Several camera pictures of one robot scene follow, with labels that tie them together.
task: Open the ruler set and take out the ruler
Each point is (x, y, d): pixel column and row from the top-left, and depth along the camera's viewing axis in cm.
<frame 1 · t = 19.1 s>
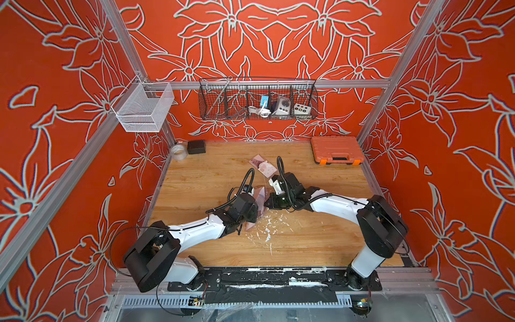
left hand: (255, 206, 87), fingers closed
right hand: (260, 205, 85), fingers closed
orange plastic tool case: (337, 149, 115), point 3 cm above the table
pink paper packet: (263, 166, 109), point 2 cm above the table
small black box: (196, 147, 117), point 3 cm above the table

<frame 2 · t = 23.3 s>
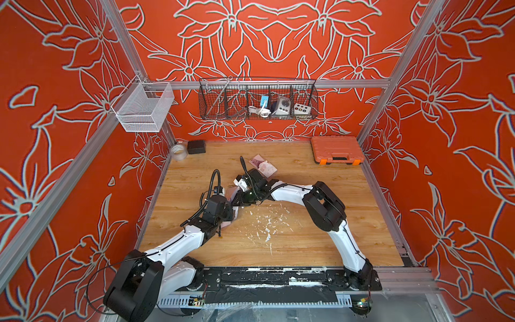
left hand: (229, 204, 89), fingers closed
right hand: (227, 205, 89), fingers closed
the named things where they were.

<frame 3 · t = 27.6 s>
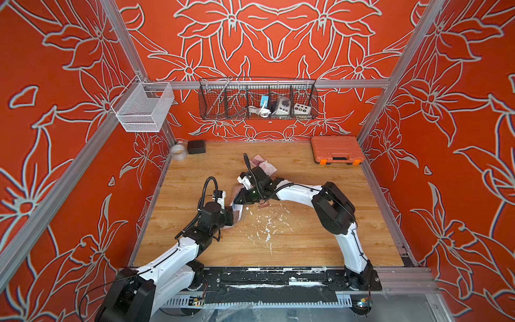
left hand: (231, 206, 86), fingers closed
right hand: (231, 203, 87), fingers closed
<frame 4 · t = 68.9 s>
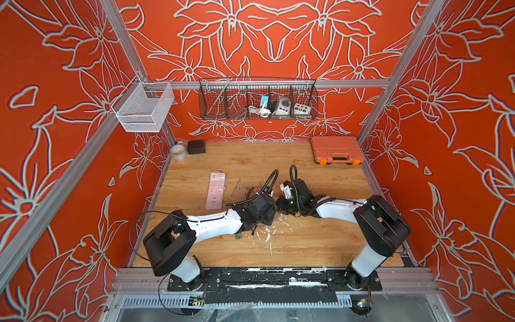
left hand: (271, 210, 86), fingers closed
right hand: (267, 208, 87), fingers closed
pink transparent set square: (239, 190, 100), on the table
